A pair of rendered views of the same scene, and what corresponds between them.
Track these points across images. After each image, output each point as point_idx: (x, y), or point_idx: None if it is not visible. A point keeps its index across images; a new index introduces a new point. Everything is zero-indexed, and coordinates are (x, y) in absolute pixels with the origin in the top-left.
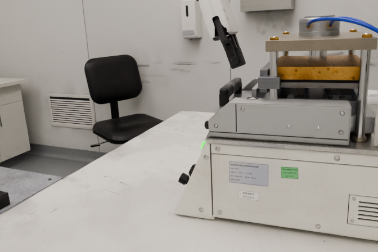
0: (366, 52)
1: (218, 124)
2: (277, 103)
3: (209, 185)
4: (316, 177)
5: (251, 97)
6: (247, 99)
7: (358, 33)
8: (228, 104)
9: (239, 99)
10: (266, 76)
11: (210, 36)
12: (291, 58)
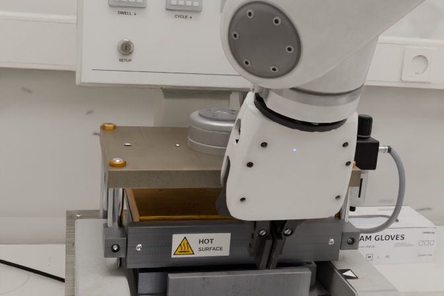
0: None
1: None
2: (359, 253)
3: None
4: None
5: (345, 275)
6: (361, 277)
7: (184, 129)
8: (399, 293)
9: (365, 284)
10: (345, 226)
11: (340, 207)
12: (197, 204)
